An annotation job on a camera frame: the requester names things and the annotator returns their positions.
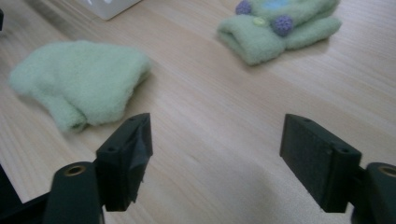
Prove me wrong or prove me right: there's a green sock with purple dots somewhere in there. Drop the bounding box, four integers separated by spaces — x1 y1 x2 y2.
216 0 343 66

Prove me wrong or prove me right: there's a white box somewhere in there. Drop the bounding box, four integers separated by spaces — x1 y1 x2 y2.
75 0 143 21

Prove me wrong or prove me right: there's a plain light green sock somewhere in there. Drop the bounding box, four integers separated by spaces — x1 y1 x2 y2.
8 39 152 134

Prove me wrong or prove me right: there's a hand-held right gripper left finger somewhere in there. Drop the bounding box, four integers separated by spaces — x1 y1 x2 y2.
93 112 154 213

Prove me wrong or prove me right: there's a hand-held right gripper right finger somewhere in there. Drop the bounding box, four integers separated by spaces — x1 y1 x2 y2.
278 113 363 214

